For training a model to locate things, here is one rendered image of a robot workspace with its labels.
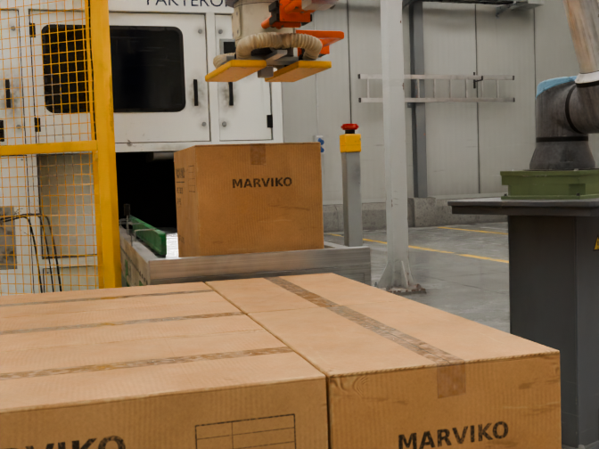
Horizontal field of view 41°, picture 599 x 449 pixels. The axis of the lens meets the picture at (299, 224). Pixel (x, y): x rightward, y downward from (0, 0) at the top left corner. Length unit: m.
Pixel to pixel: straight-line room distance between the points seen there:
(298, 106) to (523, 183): 9.60
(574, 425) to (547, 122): 0.89
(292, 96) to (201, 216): 9.52
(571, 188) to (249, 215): 0.96
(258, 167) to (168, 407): 1.42
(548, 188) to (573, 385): 0.57
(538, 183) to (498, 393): 1.20
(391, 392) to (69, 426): 0.47
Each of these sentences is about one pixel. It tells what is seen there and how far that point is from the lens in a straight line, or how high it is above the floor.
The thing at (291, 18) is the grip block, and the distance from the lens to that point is 2.12.
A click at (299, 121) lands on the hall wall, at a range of 11.93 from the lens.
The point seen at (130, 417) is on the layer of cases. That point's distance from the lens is 1.17.
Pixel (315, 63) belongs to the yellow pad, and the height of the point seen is 1.15.
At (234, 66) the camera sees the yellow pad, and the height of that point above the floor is 1.14.
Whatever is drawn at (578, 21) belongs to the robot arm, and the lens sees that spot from 2.35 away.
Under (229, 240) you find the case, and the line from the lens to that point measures 2.48.
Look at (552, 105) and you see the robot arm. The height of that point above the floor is 1.02.
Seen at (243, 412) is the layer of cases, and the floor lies 0.50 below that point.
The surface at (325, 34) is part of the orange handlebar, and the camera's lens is 2.50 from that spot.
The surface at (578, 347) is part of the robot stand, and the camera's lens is 2.45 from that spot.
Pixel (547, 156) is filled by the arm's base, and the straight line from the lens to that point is 2.48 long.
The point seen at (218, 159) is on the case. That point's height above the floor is 0.90.
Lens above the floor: 0.84
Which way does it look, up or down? 3 degrees down
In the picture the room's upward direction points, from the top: 2 degrees counter-clockwise
